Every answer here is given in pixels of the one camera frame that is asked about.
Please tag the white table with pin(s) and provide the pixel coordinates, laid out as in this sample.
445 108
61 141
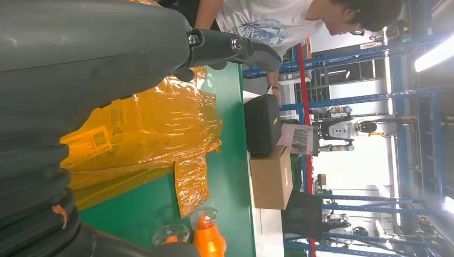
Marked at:
266 230

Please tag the green crate stack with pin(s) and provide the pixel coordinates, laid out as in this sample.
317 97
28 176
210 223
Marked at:
295 172

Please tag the ceiling light tube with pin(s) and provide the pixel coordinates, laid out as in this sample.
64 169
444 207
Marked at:
449 204
434 53

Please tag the black zippered case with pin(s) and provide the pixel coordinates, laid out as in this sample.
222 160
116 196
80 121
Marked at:
262 124

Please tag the red rack post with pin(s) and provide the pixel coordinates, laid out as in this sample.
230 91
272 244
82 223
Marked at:
305 106

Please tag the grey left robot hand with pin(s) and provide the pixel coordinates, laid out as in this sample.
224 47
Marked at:
71 53

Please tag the brown cardboard box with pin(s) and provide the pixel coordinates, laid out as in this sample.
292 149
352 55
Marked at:
269 181

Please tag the person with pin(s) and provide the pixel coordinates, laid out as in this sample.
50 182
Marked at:
269 17

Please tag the blue shelving rack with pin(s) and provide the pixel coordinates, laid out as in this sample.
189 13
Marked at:
397 64

